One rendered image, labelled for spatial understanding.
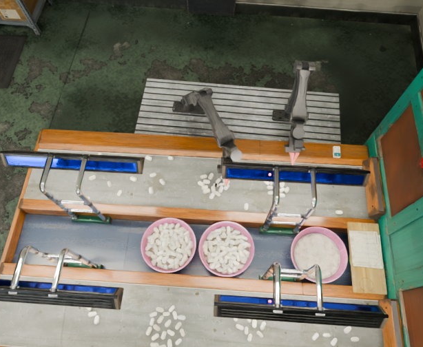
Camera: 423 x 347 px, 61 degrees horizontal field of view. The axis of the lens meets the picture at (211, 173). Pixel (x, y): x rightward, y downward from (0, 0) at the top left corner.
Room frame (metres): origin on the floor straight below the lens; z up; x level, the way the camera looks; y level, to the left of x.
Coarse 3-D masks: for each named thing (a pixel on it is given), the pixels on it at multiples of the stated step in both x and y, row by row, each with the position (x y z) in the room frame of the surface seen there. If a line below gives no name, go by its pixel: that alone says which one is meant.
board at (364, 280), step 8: (352, 224) 0.46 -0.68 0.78; (360, 224) 0.46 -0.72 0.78; (368, 224) 0.46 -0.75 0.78; (376, 224) 0.46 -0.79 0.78; (352, 264) 0.27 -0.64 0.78; (352, 272) 0.24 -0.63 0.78; (360, 272) 0.23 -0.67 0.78; (368, 272) 0.23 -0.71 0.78; (376, 272) 0.23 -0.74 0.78; (352, 280) 0.20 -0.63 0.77; (360, 280) 0.20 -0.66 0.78; (368, 280) 0.20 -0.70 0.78; (376, 280) 0.20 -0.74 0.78; (384, 280) 0.19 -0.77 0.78; (360, 288) 0.16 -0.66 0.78; (368, 288) 0.16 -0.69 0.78; (376, 288) 0.16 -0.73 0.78; (384, 288) 0.16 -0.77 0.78
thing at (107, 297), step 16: (0, 288) 0.18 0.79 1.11; (32, 288) 0.17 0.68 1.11; (48, 288) 0.17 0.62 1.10; (64, 288) 0.17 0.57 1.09; (80, 288) 0.17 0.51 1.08; (96, 288) 0.17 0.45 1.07; (112, 288) 0.17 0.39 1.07; (48, 304) 0.12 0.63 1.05; (64, 304) 0.12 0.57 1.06; (80, 304) 0.11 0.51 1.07; (96, 304) 0.11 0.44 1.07; (112, 304) 0.11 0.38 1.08
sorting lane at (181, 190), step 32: (160, 160) 0.87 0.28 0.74; (192, 160) 0.86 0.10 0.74; (256, 160) 0.84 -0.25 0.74; (32, 192) 0.71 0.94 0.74; (64, 192) 0.70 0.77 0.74; (96, 192) 0.69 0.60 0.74; (128, 192) 0.69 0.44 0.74; (160, 192) 0.68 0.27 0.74; (192, 192) 0.67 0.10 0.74; (224, 192) 0.67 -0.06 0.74; (256, 192) 0.66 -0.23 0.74; (288, 192) 0.65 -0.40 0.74; (320, 192) 0.65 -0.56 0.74; (352, 192) 0.64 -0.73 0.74
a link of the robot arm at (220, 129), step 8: (208, 88) 1.08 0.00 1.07; (192, 96) 1.06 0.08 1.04; (200, 96) 1.03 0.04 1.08; (208, 96) 1.03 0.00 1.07; (200, 104) 1.01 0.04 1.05; (208, 104) 1.00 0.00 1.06; (208, 112) 0.96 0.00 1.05; (216, 112) 0.96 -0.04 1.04; (216, 120) 0.92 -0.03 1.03; (216, 128) 0.88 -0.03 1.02; (224, 128) 0.88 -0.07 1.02; (224, 136) 0.85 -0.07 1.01
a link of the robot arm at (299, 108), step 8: (296, 64) 1.18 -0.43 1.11; (312, 64) 1.18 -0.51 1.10; (304, 72) 1.13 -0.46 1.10; (312, 72) 1.16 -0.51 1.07; (304, 80) 1.10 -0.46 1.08; (304, 88) 1.07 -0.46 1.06; (296, 96) 1.04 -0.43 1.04; (304, 96) 1.03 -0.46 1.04; (296, 104) 1.00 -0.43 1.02; (304, 104) 1.00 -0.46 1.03; (296, 112) 0.97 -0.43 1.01; (304, 112) 0.97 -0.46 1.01; (304, 120) 0.94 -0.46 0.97
